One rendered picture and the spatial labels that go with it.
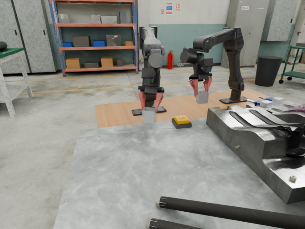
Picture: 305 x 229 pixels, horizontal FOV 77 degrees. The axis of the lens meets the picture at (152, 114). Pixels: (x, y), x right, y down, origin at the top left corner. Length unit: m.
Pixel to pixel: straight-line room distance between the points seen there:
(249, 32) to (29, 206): 6.62
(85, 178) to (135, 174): 0.16
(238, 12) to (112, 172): 6.31
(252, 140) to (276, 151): 0.07
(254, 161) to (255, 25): 6.42
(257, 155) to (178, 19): 5.88
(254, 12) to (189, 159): 6.43
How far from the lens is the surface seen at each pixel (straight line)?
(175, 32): 6.39
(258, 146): 0.72
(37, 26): 6.01
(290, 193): 0.68
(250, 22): 6.93
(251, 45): 7.07
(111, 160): 0.75
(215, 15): 6.89
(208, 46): 1.01
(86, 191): 0.66
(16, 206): 1.93
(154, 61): 0.72
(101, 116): 1.11
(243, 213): 0.52
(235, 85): 1.32
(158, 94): 0.75
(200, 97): 0.98
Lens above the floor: 1.26
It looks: 25 degrees down
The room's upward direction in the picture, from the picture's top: straight up
